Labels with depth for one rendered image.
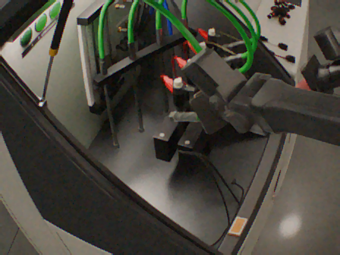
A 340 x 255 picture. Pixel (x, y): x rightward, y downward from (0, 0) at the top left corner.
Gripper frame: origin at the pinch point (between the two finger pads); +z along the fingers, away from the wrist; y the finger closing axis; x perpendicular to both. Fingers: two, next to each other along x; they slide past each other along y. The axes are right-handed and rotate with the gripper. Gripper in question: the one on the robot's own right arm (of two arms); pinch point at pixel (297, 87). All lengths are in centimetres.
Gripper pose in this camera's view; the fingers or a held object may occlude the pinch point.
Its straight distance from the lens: 97.2
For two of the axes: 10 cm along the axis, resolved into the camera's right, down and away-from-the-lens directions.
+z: -5.0, 1.8, 8.4
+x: -6.4, 5.8, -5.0
